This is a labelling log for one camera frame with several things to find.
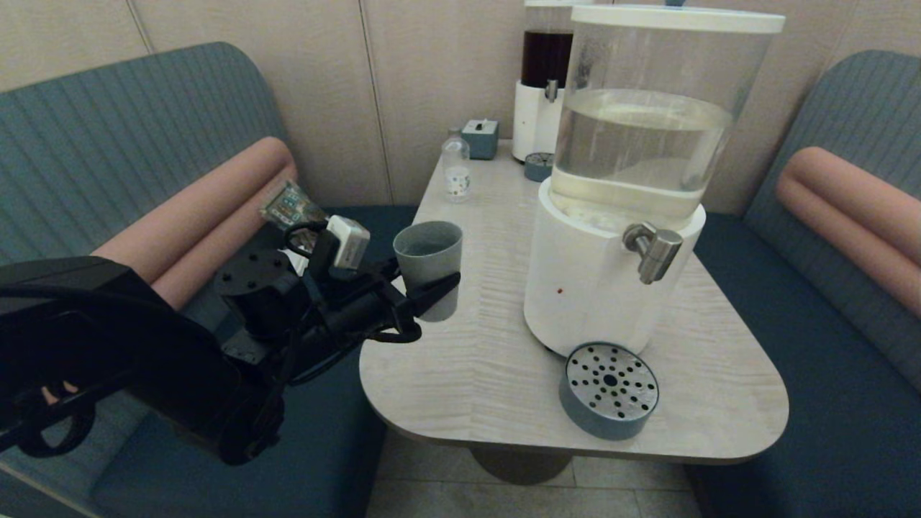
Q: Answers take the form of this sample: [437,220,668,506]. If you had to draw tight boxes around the grey-blue plastic cup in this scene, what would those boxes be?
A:
[393,221,463,322]

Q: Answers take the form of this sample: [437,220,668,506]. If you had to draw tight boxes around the pink bolster cushion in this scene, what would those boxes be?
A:
[776,147,921,321]
[40,137,298,405]

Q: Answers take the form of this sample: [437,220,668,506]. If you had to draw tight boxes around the small clear plastic bottle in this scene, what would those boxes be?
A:
[441,128,471,204]

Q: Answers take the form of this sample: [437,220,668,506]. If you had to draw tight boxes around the black left camera cable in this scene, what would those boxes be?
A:
[283,220,333,254]

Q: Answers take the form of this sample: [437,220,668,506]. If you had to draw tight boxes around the small blue square box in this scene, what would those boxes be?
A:
[461,119,499,160]

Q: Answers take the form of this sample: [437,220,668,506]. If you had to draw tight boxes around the dark drink dispenser white base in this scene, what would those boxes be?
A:
[512,0,576,165]

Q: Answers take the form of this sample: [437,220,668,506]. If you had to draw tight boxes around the blue ribbed bench sofa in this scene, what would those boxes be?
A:
[0,41,418,518]
[684,49,921,518]

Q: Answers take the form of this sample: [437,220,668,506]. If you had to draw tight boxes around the small round blue drip tray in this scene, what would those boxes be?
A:
[524,152,555,183]

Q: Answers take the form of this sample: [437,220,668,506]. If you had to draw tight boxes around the crinkled snack bag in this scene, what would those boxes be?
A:
[259,180,330,235]

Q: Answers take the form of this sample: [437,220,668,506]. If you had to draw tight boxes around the clear water dispenser white base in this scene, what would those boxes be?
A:
[523,4,786,359]

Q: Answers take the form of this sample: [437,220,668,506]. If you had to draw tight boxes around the metal water dispenser tap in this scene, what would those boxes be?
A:
[622,222,684,286]

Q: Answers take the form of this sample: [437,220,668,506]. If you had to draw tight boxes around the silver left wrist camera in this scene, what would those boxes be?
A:
[327,215,371,271]

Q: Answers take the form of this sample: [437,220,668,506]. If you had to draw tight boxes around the large round perforated drip tray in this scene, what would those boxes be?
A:
[559,342,660,441]

